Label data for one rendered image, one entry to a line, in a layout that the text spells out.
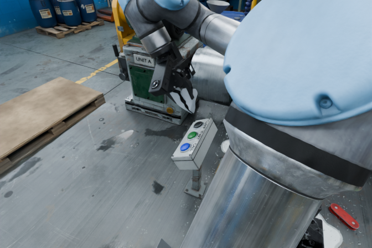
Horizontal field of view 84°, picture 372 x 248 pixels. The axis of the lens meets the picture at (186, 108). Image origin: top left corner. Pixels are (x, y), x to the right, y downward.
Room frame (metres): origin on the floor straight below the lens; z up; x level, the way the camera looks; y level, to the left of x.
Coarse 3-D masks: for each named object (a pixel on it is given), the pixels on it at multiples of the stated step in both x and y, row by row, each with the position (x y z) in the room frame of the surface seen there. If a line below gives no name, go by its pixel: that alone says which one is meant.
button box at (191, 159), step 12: (204, 120) 0.50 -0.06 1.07; (204, 132) 0.43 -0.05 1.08; (180, 144) 0.41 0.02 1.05; (192, 144) 0.39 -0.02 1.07; (204, 144) 0.40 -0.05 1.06; (180, 156) 0.36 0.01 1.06; (192, 156) 0.35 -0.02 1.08; (204, 156) 0.38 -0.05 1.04; (180, 168) 0.36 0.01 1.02; (192, 168) 0.34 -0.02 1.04
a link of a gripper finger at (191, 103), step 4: (184, 88) 0.49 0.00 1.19; (180, 92) 0.50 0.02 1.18; (184, 92) 0.49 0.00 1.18; (196, 92) 0.53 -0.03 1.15; (184, 96) 0.49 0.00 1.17; (188, 96) 0.49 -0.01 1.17; (196, 96) 0.52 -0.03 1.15; (188, 100) 0.49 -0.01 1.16; (192, 100) 0.48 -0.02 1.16; (188, 104) 0.49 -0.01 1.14; (192, 104) 0.48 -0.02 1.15; (192, 108) 0.49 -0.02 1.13; (192, 112) 0.49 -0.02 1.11
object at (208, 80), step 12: (204, 48) 0.86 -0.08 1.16; (192, 60) 0.82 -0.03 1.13; (204, 60) 0.79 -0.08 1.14; (216, 60) 0.78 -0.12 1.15; (204, 72) 0.76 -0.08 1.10; (216, 72) 0.74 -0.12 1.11; (192, 84) 0.77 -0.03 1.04; (204, 84) 0.74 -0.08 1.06; (216, 84) 0.72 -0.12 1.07; (204, 96) 0.75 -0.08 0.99; (216, 96) 0.72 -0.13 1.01; (228, 96) 0.69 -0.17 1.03
